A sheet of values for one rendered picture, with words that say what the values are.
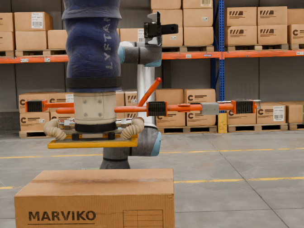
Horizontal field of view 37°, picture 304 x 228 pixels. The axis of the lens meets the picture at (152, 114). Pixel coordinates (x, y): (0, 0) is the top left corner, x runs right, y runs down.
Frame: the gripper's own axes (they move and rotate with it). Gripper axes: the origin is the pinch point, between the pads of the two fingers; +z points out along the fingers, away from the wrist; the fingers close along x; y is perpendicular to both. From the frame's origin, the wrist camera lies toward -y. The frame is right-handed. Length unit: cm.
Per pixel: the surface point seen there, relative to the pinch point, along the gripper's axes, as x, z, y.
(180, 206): -158, -230, -23
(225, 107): -33.8, 25.1, -25.1
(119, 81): -22.2, 26.2, 17.1
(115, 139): -44, 33, 19
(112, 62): -14.8, 28.6, 19.5
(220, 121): -135, -682, -138
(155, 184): -63, 30, 4
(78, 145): -46, 37, 33
